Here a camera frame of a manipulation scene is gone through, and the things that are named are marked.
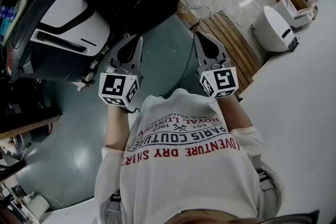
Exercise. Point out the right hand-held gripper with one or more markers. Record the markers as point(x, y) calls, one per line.
point(223, 81)

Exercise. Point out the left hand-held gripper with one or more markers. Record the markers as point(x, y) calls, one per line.
point(115, 86)

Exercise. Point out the person's left forearm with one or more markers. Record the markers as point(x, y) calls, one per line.
point(115, 128)

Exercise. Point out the person's right forearm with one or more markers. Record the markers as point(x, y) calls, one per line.
point(233, 115)

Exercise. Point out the wooden slatted pallet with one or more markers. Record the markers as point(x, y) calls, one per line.
point(236, 44)

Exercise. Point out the white rounded appliance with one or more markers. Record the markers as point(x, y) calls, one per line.
point(270, 29)

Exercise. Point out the large white and black appliance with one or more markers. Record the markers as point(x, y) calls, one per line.
point(71, 8)

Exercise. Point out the white toilet seat unit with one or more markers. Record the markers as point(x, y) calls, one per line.
point(288, 8)

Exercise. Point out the dark wooden desk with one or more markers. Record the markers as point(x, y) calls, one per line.
point(26, 112)

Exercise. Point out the white printed t-shirt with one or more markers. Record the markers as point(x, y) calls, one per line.
point(183, 181)

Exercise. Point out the white paper roll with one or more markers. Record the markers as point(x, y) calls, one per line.
point(39, 206)

